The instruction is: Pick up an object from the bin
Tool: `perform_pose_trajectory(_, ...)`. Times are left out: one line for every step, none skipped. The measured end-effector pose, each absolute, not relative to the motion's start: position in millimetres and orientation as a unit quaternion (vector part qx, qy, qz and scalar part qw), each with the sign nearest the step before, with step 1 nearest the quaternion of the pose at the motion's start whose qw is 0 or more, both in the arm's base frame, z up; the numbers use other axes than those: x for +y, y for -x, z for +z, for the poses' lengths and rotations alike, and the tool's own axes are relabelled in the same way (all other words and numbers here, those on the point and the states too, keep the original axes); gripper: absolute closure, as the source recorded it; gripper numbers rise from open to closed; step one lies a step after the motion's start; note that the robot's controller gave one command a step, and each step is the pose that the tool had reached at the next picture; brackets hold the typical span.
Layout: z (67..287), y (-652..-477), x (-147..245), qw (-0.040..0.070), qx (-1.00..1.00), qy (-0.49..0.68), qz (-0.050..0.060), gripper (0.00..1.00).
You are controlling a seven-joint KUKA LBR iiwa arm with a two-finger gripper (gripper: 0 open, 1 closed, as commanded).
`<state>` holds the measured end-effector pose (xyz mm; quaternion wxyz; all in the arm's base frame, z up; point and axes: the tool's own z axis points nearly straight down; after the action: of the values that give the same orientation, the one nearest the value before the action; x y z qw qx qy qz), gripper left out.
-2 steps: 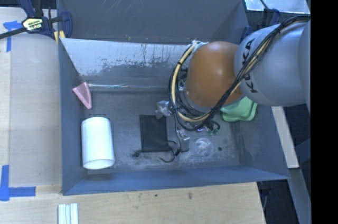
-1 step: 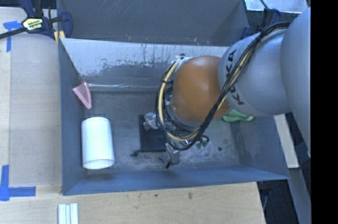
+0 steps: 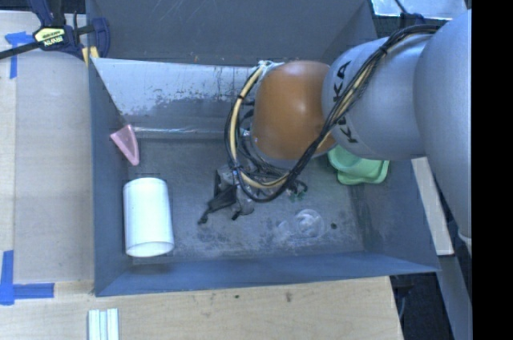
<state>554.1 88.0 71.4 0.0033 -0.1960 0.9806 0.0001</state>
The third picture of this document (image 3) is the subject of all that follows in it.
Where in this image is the black crumpled thing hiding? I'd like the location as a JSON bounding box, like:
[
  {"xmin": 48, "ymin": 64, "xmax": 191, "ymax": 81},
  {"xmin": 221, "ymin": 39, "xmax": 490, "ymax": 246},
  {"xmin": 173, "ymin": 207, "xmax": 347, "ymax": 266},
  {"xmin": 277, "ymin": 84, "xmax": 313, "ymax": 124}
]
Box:
[{"xmin": 197, "ymin": 180, "xmax": 242, "ymax": 226}]

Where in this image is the clear glass thing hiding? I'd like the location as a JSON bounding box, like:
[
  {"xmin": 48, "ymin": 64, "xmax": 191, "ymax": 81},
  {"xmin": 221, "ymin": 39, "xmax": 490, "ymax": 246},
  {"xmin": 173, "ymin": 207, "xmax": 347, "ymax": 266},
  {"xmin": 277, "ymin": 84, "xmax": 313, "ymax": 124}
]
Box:
[{"xmin": 275, "ymin": 207, "xmax": 326, "ymax": 241}]

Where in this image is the white plastic cup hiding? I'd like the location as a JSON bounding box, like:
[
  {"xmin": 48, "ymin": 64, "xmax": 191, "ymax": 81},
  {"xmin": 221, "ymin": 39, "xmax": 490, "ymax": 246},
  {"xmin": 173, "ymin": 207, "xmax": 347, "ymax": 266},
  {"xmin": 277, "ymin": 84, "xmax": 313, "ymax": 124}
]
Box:
[{"xmin": 122, "ymin": 176, "xmax": 176, "ymax": 258}]

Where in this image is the light green plastic dish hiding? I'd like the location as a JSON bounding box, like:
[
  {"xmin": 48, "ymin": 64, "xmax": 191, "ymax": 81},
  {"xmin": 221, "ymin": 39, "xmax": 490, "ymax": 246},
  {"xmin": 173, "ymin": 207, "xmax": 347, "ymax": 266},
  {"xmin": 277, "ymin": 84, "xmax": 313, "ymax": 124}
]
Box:
[{"xmin": 327, "ymin": 144, "xmax": 391, "ymax": 186}]

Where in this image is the pink triangular block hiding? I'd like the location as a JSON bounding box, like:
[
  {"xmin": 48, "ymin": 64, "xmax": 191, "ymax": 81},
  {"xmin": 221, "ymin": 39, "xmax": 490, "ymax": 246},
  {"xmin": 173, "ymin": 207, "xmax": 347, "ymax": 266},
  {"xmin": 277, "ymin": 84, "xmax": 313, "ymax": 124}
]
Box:
[{"xmin": 109, "ymin": 123, "xmax": 141, "ymax": 167}]

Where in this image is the grey metal bin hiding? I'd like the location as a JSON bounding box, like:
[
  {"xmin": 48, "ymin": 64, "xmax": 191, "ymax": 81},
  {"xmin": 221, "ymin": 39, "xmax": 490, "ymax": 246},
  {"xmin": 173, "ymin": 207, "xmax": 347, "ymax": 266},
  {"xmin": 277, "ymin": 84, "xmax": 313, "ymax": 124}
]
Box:
[{"xmin": 83, "ymin": 0, "xmax": 442, "ymax": 298}]

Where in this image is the pale wood board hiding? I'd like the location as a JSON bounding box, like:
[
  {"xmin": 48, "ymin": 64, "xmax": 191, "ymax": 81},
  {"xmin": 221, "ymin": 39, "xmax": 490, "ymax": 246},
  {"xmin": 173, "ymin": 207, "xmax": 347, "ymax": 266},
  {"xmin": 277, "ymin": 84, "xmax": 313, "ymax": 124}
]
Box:
[{"xmin": 13, "ymin": 11, "xmax": 96, "ymax": 285}]

